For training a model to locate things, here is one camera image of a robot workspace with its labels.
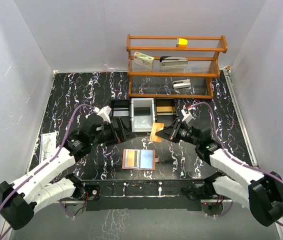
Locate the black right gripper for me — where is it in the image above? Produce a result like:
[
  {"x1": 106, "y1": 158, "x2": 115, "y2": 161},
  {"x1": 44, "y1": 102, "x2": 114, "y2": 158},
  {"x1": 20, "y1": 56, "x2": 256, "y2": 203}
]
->
[{"x1": 156, "y1": 118, "x2": 200, "y2": 146}]

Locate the grey card in tray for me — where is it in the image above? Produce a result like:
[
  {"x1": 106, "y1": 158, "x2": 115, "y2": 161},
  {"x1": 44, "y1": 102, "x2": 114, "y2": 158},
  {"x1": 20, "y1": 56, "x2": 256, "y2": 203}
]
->
[{"x1": 112, "y1": 110, "x2": 129, "y2": 117}]

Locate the gold card in holder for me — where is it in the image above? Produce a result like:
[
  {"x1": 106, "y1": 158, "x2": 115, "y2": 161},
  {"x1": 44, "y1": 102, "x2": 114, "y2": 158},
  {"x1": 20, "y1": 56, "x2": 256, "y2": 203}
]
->
[{"x1": 125, "y1": 149, "x2": 138, "y2": 168}]

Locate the yellow white small box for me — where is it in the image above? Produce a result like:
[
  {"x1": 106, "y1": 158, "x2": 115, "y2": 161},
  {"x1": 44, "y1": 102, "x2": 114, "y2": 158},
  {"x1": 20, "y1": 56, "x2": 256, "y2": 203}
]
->
[{"x1": 176, "y1": 38, "x2": 188, "y2": 48}]

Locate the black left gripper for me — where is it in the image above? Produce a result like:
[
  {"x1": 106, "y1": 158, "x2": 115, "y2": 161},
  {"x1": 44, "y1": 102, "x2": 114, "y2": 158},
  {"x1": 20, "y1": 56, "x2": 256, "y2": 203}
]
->
[{"x1": 90, "y1": 117, "x2": 136, "y2": 146}]

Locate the white staples box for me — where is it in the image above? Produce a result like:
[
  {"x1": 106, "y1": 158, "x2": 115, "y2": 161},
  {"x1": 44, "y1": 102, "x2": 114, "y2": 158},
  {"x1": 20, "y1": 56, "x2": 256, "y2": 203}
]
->
[{"x1": 133, "y1": 51, "x2": 155, "y2": 69}]

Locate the white hole punch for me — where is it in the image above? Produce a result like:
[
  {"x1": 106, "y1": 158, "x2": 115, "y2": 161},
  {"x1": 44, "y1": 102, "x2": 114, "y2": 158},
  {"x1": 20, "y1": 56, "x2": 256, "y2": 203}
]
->
[{"x1": 172, "y1": 79, "x2": 191, "y2": 90}]

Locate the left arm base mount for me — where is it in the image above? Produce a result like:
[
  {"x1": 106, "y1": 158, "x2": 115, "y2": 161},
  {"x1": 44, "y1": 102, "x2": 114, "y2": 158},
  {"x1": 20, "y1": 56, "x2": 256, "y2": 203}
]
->
[{"x1": 58, "y1": 183, "x2": 101, "y2": 220}]

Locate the grey black stapler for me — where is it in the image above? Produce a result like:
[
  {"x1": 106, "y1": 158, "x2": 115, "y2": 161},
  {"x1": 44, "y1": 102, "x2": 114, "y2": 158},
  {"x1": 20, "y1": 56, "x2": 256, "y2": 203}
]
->
[{"x1": 159, "y1": 56, "x2": 188, "y2": 68}]

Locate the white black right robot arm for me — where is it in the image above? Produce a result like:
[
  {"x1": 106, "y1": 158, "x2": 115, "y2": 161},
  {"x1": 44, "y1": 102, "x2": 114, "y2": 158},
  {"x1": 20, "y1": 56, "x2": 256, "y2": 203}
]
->
[{"x1": 156, "y1": 111, "x2": 283, "y2": 227}]

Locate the orange wooden shelf rack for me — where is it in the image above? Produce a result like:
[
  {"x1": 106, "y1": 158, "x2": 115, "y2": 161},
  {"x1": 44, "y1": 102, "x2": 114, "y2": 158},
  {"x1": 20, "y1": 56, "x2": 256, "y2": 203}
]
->
[{"x1": 126, "y1": 34, "x2": 228, "y2": 99}]

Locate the pink leather card holder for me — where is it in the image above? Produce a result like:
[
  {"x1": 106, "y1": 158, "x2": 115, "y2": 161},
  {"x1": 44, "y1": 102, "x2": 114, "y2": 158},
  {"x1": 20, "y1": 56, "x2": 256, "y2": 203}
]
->
[{"x1": 122, "y1": 149, "x2": 160, "y2": 171}]

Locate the gold card in tray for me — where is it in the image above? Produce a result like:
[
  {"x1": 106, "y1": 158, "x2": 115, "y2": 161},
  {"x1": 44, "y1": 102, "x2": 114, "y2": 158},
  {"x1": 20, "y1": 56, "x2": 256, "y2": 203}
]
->
[{"x1": 156, "y1": 106, "x2": 176, "y2": 116}]

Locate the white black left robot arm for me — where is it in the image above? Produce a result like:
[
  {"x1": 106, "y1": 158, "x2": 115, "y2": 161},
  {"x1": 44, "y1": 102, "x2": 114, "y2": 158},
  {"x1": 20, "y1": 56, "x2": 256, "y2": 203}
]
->
[{"x1": 0, "y1": 106, "x2": 135, "y2": 230}]

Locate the white paper label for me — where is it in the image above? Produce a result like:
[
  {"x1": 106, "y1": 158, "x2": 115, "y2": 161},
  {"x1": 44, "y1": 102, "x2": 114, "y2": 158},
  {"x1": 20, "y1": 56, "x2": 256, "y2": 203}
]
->
[{"x1": 39, "y1": 131, "x2": 57, "y2": 164}]

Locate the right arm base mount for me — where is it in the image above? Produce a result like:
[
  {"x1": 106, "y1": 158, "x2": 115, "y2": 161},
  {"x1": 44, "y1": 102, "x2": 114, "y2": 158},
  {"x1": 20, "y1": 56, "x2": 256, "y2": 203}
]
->
[{"x1": 181, "y1": 184, "x2": 234, "y2": 218}]

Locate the gold card with logo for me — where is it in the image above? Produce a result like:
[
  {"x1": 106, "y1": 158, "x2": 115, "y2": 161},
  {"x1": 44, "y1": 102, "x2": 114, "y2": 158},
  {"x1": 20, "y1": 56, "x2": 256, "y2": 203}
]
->
[{"x1": 150, "y1": 122, "x2": 165, "y2": 143}]

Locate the black white organizer tray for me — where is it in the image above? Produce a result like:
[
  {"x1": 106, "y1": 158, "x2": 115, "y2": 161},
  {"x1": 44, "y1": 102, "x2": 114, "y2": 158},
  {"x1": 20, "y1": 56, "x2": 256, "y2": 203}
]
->
[{"x1": 109, "y1": 97, "x2": 179, "y2": 134}]

